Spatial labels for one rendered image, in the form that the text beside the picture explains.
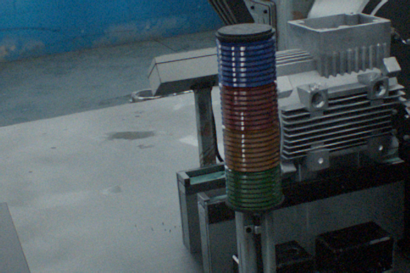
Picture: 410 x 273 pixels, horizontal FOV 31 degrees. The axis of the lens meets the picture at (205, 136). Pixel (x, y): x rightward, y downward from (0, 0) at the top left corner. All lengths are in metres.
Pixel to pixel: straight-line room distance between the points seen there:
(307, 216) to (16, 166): 0.76
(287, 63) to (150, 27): 5.80
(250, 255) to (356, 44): 0.42
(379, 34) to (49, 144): 0.91
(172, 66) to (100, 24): 5.47
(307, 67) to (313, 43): 0.04
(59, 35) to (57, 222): 5.36
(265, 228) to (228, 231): 0.27
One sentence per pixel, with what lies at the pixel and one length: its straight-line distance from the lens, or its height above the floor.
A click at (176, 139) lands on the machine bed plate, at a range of 1.70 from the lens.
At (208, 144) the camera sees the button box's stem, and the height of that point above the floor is 0.91.
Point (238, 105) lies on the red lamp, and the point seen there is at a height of 1.15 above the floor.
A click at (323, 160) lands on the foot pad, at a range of 1.07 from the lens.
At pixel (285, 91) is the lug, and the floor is 1.08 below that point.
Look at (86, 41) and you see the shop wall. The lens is 6.72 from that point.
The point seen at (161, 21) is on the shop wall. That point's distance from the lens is 6.88.
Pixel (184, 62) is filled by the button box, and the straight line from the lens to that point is 1.27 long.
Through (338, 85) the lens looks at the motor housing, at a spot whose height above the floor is 1.07.
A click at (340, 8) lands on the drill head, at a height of 1.11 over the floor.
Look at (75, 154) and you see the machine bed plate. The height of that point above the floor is 0.80.
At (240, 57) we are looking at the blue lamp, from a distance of 0.72.
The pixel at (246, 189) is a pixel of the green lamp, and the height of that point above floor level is 1.06.
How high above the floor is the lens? 1.36
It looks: 19 degrees down
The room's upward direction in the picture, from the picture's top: 5 degrees counter-clockwise
